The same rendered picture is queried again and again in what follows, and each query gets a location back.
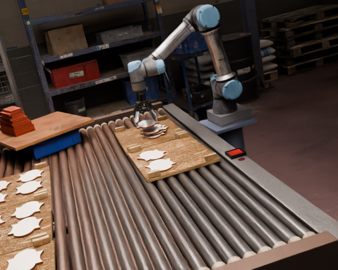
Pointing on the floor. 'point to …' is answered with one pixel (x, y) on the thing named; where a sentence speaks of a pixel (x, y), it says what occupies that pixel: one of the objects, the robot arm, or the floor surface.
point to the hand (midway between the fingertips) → (146, 123)
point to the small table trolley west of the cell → (183, 104)
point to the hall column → (247, 6)
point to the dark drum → (242, 64)
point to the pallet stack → (307, 37)
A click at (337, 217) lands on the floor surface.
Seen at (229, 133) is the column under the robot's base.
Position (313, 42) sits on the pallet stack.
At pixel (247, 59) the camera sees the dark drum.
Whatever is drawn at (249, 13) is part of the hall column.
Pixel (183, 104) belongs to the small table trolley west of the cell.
